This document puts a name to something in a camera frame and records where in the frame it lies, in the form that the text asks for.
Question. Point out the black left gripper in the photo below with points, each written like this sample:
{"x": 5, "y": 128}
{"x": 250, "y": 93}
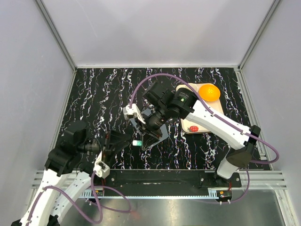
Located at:
{"x": 113, "y": 143}

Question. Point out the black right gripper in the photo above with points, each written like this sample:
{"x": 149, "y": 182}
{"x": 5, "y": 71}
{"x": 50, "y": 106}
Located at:
{"x": 147, "y": 139}

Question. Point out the white green glue stick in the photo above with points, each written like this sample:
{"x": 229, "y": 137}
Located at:
{"x": 137, "y": 143}

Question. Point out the grey paper envelope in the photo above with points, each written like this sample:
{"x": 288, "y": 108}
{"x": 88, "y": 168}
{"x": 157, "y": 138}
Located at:
{"x": 137, "y": 124}

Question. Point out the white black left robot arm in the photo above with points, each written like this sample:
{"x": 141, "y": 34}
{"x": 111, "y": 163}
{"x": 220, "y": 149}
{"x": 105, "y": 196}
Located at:
{"x": 50, "y": 203}

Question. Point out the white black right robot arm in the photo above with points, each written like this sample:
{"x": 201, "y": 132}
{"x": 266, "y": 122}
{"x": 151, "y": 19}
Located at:
{"x": 185, "y": 104}

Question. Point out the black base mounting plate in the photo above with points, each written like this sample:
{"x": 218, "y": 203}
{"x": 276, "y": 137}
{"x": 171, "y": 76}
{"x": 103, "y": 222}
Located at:
{"x": 157, "y": 183}

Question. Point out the orange bowl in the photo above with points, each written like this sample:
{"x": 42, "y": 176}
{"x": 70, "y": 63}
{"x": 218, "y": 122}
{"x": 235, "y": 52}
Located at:
{"x": 209, "y": 92}

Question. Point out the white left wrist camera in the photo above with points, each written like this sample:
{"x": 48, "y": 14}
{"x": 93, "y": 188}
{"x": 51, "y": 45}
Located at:
{"x": 102, "y": 170}

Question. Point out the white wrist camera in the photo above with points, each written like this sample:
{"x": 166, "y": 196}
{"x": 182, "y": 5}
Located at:
{"x": 102, "y": 170}
{"x": 131, "y": 112}

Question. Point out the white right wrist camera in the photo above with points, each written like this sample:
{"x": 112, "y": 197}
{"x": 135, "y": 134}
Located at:
{"x": 131, "y": 112}

